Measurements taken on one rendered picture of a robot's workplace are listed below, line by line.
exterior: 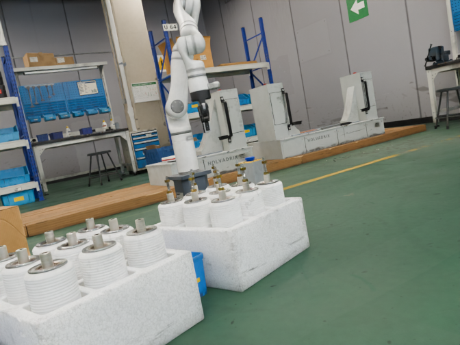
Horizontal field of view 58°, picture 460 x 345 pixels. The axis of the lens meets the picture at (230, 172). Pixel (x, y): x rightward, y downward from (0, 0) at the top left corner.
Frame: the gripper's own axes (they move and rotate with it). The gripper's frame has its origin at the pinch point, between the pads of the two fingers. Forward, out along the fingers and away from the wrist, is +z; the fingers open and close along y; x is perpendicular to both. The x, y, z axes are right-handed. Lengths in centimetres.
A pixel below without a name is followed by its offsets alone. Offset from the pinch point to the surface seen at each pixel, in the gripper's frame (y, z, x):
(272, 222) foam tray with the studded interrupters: 31.0, 32.5, 12.4
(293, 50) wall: -652, -123, 247
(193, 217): 29.0, 26.1, -11.5
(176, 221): 20.7, 27.9, -17.2
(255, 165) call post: -4.6, 17.4, 16.7
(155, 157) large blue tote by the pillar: -433, 24, -45
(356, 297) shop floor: 63, 47, 23
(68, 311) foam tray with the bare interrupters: 77, 29, -38
